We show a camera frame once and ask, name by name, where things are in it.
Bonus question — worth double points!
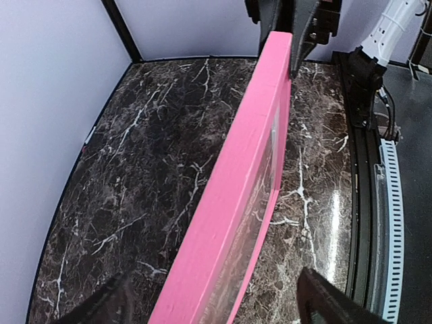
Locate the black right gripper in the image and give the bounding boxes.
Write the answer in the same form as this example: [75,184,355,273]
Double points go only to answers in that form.
[244,0,342,76]

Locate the light wooden picture frame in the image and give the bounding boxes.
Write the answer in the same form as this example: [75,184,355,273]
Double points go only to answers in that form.
[150,32,292,323]

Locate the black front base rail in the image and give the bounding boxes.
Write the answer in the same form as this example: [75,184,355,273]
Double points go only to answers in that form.
[332,51,387,317]

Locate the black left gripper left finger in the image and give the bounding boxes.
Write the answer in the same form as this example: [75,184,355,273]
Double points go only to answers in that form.
[54,272,134,324]

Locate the white slotted cable duct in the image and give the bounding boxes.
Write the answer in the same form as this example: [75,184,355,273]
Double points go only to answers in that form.
[381,139,404,323]

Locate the black right enclosure post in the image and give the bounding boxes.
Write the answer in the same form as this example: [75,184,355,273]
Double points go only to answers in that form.
[101,0,143,63]

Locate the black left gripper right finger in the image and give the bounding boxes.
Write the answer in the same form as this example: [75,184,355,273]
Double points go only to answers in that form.
[296,267,386,323]

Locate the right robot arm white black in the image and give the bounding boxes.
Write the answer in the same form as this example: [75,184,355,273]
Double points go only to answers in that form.
[245,1,431,128]

